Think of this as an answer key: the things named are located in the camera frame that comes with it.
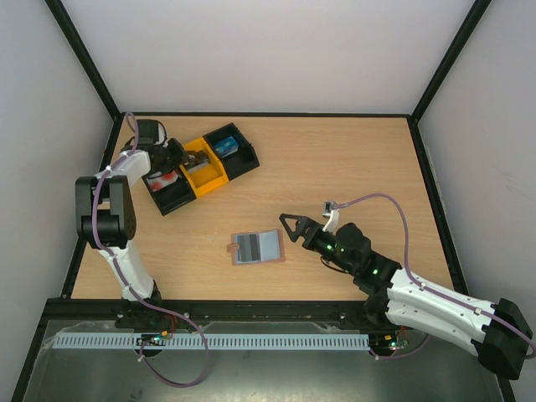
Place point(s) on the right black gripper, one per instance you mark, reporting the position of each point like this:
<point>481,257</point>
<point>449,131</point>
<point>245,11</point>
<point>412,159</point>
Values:
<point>307,230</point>

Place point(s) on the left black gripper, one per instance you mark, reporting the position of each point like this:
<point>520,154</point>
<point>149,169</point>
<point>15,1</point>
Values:
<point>179,153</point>

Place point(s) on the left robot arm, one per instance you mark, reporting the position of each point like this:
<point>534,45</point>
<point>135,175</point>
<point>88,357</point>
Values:
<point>106,219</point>

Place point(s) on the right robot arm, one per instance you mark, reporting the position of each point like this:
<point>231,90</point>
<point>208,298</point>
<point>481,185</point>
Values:
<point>496,333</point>

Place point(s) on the black VIP card stack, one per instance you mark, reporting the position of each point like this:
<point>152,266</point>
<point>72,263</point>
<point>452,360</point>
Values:
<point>199,163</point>

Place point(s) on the blue card stack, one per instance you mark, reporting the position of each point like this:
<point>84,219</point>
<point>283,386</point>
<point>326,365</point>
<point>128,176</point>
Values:
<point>226,147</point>

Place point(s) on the white red card stack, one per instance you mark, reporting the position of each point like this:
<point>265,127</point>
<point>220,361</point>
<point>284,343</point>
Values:
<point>160,182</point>

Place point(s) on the yellow middle bin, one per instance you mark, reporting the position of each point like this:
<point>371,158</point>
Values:
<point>207,178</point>

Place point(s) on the left black bin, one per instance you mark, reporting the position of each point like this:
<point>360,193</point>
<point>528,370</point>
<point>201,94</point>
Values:
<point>173,196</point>

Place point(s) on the black bin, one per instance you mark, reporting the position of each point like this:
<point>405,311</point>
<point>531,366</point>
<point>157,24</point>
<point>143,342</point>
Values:
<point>173,196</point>
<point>241,162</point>

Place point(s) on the right black bin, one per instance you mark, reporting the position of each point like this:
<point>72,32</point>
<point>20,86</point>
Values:
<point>241,162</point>

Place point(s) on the grey metal front plate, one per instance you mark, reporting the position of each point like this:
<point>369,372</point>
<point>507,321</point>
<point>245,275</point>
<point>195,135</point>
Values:
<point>92,361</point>

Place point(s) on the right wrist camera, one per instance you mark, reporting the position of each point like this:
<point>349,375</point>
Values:
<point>331,214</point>

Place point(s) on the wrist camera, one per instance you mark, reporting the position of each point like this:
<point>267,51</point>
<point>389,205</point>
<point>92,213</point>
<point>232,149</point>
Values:
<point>162,135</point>
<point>331,214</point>

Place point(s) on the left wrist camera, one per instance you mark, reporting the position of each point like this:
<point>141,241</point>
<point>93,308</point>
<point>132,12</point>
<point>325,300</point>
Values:
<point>162,135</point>

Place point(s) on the light blue cable duct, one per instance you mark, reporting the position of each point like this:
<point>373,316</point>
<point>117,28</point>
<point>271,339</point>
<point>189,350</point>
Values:
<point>209,341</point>

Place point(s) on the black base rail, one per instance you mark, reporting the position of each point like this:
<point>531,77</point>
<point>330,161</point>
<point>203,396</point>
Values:
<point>345,315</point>

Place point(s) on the black enclosure frame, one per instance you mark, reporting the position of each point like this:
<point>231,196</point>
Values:
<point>470,22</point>

